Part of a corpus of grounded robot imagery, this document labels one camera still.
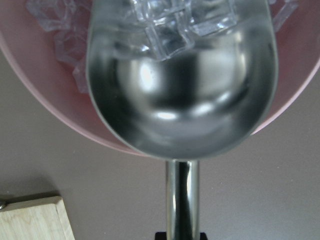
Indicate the steel ice scoop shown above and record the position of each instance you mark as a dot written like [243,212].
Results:
[181,81]

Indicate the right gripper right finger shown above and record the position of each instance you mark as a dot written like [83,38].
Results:
[203,236]

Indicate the pink bowl of ice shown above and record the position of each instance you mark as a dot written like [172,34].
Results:
[30,52]

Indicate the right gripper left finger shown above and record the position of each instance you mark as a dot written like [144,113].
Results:
[160,236]

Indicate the bamboo cutting board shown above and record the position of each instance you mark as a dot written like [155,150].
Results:
[38,219]

